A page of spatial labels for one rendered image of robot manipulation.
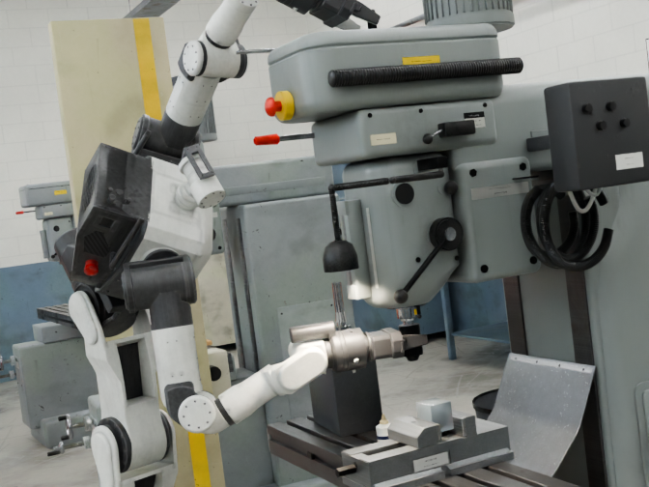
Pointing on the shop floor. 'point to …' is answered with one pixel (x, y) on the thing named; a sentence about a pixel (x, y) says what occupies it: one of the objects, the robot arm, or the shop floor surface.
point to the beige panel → (91, 100)
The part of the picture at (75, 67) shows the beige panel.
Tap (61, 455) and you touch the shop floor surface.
